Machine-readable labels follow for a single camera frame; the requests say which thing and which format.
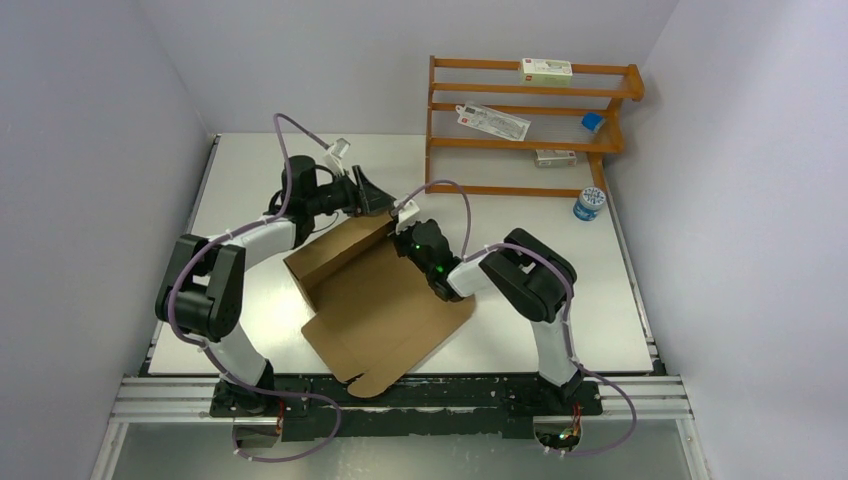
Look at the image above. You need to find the small blue block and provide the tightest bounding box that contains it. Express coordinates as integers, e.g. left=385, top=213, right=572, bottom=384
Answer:
left=581, top=112, right=606, bottom=133

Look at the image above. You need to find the orange wooden shelf rack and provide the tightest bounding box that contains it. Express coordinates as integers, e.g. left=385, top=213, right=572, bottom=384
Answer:
left=424, top=56, right=645, bottom=198

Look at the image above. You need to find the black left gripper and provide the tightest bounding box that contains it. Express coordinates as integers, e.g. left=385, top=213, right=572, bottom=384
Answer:
left=308, top=167, right=395, bottom=219

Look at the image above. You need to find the green white box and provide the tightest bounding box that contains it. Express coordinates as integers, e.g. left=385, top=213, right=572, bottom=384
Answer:
left=519, top=58, right=573, bottom=88

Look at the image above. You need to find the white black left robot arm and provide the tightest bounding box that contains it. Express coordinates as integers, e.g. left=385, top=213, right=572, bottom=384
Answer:
left=155, top=155, right=395, bottom=416

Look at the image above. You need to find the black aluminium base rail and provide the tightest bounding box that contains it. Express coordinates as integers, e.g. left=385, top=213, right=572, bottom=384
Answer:
left=110, top=374, right=694, bottom=441

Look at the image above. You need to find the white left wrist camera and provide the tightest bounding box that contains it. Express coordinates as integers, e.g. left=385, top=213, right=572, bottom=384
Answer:
left=323, top=138, right=350, bottom=176

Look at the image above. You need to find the small grey-white box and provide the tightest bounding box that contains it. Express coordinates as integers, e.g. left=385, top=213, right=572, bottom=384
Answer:
left=534, top=149, right=578, bottom=168

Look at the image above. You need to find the brown cardboard box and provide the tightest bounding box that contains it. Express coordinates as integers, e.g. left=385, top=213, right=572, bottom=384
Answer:
left=285, top=214, right=476, bottom=399

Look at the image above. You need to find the flat white packet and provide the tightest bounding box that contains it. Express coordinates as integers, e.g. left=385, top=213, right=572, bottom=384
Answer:
left=455, top=102, right=532, bottom=142

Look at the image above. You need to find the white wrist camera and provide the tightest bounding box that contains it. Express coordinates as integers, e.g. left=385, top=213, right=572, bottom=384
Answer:
left=323, top=138, right=350, bottom=176
left=390, top=200, right=420, bottom=235

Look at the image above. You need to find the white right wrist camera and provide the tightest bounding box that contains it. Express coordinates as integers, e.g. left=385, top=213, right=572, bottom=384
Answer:
left=390, top=200, right=420, bottom=235

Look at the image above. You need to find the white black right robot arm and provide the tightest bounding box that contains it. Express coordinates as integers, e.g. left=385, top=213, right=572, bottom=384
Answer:
left=389, top=220, right=584, bottom=414

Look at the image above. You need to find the blue white round jar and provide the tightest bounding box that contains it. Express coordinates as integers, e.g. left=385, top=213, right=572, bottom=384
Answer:
left=572, top=186, right=607, bottom=221

